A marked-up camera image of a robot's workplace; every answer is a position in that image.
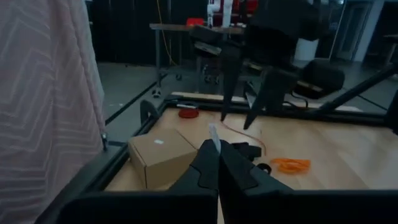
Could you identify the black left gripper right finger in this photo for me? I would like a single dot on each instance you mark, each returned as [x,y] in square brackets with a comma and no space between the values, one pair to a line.
[280,208]

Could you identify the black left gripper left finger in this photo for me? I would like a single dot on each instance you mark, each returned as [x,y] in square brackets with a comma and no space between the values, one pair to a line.
[186,207]

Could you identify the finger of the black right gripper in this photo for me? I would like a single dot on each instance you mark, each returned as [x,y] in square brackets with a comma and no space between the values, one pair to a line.
[231,71]
[273,90]

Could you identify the clear plastic zip bag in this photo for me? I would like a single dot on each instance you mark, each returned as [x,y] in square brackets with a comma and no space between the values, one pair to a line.
[215,137]

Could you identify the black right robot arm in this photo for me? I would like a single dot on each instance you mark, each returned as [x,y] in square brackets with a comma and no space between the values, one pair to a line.
[280,18]

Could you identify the orange rubber band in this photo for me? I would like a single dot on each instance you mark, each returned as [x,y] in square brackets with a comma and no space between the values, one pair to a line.
[290,169]
[292,161]

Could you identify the white round column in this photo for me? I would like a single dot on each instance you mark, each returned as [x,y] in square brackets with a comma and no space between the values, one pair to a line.
[306,49]

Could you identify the red storage bin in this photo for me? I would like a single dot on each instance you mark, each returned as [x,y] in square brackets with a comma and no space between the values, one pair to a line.
[248,6]

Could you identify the small cardboard box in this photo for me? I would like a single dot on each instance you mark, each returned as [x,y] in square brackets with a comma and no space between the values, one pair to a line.
[161,155]

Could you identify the small red box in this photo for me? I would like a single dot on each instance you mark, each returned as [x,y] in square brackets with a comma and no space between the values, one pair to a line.
[195,21]

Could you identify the wooden workbench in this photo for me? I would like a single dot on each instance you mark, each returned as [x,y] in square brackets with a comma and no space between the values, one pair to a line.
[174,27]

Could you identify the pink chevron curtain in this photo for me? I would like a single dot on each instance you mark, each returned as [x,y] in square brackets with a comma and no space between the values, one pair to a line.
[37,109]

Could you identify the black aluminium table frame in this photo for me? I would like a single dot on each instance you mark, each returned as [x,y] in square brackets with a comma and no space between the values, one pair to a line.
[93,174]

